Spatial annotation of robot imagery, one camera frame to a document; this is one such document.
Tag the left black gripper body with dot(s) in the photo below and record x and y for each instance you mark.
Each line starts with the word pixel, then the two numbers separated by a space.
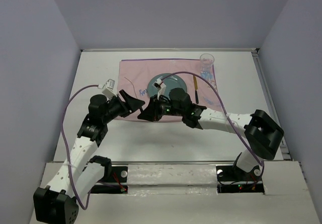
pixel 115 108

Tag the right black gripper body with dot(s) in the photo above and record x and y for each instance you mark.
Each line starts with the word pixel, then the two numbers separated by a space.
pixel 165 107

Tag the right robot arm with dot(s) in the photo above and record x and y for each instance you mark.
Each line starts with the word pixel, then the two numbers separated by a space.
pixel 259 133

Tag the clear plastic cup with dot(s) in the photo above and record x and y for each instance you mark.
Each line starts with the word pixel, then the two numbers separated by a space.
pixel 206 66

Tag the gold knife black handle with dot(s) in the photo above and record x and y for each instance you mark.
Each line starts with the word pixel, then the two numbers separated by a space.
pixel 196 89

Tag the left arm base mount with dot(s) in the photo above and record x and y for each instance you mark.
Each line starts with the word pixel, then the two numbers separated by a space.
pixel 115 183

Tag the teal round plate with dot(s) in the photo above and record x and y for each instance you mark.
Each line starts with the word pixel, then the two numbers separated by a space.
pixel 171 82

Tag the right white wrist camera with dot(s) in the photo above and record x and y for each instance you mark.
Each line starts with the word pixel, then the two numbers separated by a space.
pixel 160 86

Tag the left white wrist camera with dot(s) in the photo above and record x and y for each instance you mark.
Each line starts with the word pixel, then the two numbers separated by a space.
pixel 107 89

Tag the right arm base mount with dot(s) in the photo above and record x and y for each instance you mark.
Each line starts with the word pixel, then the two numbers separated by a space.
pixel 231 179

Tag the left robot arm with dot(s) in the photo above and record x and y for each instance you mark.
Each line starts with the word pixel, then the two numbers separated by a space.
pixel 69 190

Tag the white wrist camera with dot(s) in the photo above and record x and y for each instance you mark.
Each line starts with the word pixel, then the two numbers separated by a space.
pixel 160 86
pixel 107 89

